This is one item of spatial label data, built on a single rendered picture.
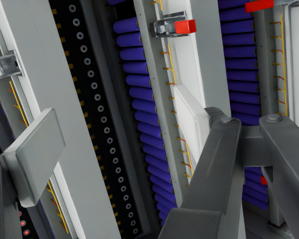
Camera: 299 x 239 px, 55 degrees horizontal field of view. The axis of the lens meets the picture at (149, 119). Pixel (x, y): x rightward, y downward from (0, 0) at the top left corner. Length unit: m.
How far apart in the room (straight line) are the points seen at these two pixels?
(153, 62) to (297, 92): 0.24
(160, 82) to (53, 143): 0.23
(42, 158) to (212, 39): 0.26
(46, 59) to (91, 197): 0.18
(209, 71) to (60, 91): 0.18
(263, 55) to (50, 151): 0.38
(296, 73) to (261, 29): 0.09
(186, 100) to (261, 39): 0.33
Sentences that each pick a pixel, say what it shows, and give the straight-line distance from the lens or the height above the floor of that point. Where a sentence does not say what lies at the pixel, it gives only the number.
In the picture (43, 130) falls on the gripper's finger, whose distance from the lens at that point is 0.18.
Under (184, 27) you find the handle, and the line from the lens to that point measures 0.29.
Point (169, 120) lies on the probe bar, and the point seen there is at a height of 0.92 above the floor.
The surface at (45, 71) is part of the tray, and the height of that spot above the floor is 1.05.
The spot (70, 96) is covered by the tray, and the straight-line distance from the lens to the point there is 0.33.
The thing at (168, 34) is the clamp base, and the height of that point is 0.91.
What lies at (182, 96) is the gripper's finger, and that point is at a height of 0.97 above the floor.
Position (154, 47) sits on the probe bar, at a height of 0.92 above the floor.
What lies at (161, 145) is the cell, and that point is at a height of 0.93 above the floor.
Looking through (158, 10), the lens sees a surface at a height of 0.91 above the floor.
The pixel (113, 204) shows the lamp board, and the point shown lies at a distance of 0.57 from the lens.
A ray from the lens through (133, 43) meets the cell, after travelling 0.42.
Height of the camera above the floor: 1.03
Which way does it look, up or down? 11 degrees down
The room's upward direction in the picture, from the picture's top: 107 degrees counter-clockwise
